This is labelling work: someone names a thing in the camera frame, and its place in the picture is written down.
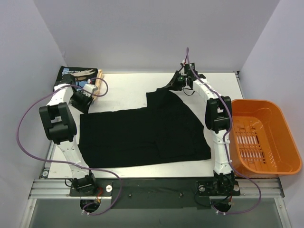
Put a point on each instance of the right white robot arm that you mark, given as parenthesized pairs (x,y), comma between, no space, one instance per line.
(218,119)

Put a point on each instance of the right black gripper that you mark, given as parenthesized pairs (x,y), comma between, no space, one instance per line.
(175,82)

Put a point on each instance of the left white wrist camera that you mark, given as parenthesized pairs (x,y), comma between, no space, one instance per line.
(90,89)

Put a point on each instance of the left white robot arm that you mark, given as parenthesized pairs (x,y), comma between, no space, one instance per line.
(60,128)

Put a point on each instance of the orange plastic basket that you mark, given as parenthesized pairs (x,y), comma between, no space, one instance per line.
(261,144)

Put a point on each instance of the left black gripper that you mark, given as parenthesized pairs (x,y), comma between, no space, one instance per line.
(79,101)

